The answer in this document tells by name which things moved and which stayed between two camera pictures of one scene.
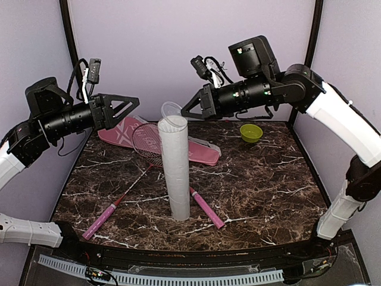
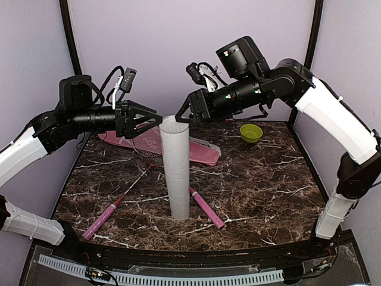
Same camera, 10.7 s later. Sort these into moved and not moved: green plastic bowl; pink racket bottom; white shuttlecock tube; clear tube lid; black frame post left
Moved: clear tube lid
Not moved: green plastic bowl; white shuttlecock tube; pink racket bottom; black frame post left
